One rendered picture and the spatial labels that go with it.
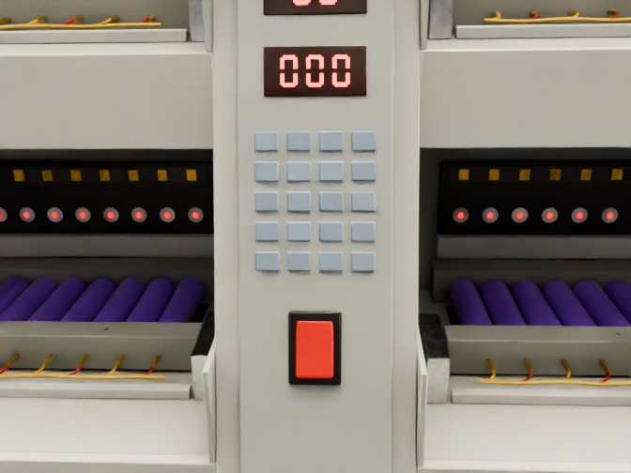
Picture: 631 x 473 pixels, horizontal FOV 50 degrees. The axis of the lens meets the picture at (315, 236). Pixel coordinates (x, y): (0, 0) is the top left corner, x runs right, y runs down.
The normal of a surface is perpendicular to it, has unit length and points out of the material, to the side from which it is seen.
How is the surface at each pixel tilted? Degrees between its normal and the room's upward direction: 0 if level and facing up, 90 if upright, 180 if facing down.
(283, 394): 90
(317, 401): 90
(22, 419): 18
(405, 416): 90
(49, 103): 108
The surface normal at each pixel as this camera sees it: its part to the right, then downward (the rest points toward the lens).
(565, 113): -0.04, 0.36
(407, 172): -0.05, 0.06
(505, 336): -0.01, -0.93
